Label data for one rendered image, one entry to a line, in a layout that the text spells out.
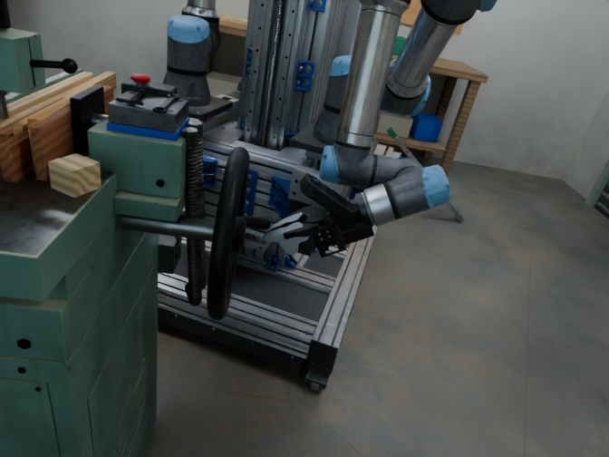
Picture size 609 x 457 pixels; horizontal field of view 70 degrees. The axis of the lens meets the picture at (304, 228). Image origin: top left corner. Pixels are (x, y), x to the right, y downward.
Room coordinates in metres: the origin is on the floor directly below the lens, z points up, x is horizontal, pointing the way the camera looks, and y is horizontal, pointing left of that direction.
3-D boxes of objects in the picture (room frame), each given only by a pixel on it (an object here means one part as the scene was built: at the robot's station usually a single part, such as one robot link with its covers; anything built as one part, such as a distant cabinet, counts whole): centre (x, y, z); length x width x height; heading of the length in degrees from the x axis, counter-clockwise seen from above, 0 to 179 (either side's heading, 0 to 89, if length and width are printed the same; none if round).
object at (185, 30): (1.34, 0.44, 0.98); 0.13 x 0.12 x 0.14; 3
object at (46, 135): (0.64, 0.38, 0.94); 0.26 x 0.01 x 0.07; 7
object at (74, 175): (0.51, 0.32, 0.92); 0.04 x 0.04 x 0.04; 71
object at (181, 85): (1.34, 0.44, 0.87); 0.15 x 0.15 x 0.10
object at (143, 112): (0.66, 0.27, 0.99); 0.13 x 0.11 x 0.06; 7
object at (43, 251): (0.64, 0.36, 0.87); 0.61 x 0.30 x 0.06; 7
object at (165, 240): (0.86, 0.35, 0.58); 0.12 x 0.08 x 0.08; 97
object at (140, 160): (0.65, 0.27, 0.91); 0.15 x 0.14 x 0.09; 7
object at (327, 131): (1.24, -0.04, 0.87); 0.15 x 0.15 x 0.10
